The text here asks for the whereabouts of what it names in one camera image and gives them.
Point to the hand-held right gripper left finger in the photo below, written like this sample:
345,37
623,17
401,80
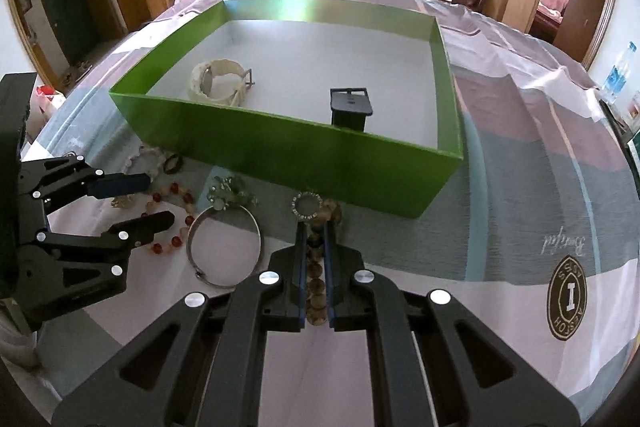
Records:
302,267

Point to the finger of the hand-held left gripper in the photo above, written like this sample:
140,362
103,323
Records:
122,184
145,224

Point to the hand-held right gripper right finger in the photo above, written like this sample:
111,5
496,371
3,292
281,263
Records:
328,267

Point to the silver metal bangle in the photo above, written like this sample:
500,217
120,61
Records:
200,268

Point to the green cardboard box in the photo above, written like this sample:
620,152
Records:
300,157

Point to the small amber trinket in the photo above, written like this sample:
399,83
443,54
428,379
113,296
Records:
121,202

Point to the red and white bag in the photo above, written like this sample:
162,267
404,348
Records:
47,102

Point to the dark green door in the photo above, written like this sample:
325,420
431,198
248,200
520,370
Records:
67,14

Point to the black plastic clip stand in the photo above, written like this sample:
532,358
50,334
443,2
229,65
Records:
351,109

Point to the striped pastel tablecloth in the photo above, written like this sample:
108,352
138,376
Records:
500,207

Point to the clear water bottle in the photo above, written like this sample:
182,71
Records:
617,74

